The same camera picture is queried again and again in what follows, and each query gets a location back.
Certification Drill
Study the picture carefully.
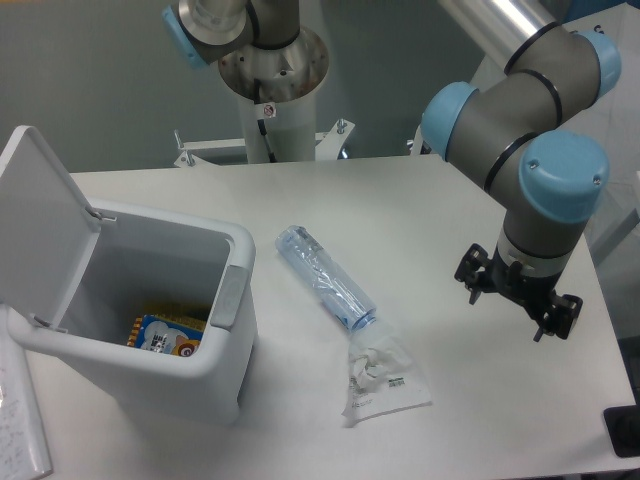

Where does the clear crushed plastic bottle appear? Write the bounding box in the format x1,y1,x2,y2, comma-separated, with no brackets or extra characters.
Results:
275,225,377,332

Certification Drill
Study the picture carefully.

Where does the black device at table edge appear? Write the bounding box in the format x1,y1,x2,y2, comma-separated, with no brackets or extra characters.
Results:
603,405,639,458

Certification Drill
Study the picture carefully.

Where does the blue yellow snack packet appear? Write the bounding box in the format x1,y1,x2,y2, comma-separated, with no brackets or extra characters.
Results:
126,301,209,357

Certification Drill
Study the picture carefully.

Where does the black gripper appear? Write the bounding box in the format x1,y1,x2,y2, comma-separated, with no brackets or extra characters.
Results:
454,243,583,342

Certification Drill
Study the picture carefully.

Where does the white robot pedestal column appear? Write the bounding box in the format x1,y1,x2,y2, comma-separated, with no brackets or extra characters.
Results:
218,27,329,164

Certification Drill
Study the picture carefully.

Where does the white open-lid trash can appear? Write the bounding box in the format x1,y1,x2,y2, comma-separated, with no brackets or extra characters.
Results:
1,126,257,424

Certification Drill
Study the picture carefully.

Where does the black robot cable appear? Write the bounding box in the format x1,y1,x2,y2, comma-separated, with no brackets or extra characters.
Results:
253,79,279,164

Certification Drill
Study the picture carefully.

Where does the white paper wrapper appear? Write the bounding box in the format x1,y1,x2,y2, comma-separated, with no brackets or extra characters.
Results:
342,322,432,427

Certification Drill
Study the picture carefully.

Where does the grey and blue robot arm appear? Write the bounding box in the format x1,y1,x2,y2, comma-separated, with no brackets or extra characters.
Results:
162,1,621,339

